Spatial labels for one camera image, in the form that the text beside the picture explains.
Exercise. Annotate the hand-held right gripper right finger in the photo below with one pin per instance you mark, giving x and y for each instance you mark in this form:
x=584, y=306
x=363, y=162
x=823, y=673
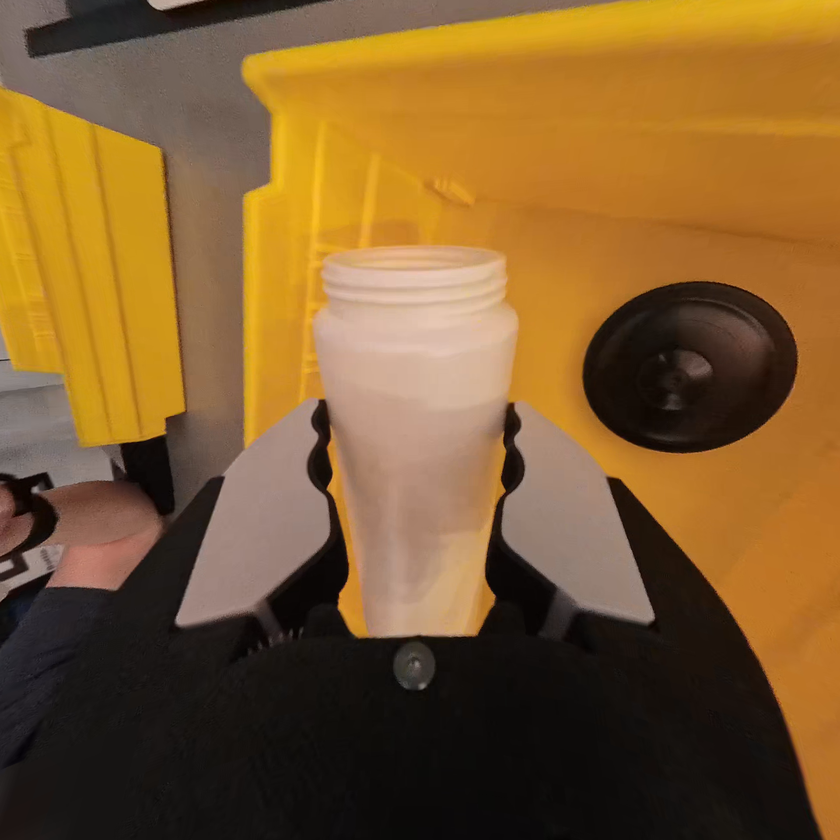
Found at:
x=571, y=525

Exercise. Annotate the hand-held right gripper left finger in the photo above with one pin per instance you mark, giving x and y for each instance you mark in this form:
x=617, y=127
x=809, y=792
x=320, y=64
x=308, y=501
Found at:
x=262, y=525

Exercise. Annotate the white plastic bottle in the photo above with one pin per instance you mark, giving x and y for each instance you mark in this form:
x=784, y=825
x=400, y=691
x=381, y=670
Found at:
x=413, y=394

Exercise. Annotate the yellow plastic bin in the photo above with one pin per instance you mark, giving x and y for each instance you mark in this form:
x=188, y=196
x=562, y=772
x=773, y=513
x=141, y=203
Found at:
x=98, y=262
x=590, y=164

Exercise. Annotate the black bottle lid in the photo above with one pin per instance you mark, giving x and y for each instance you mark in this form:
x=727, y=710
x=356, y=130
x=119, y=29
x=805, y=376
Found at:
x=735, y=315

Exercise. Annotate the person's left hand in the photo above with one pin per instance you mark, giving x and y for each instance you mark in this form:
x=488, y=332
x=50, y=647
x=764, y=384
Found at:
x=105, y=525

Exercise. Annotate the dark printed cloth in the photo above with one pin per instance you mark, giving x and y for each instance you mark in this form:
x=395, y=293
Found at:
x=46, y=656

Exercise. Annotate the white stand base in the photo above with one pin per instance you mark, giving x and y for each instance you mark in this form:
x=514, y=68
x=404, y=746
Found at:
x=177, y=4

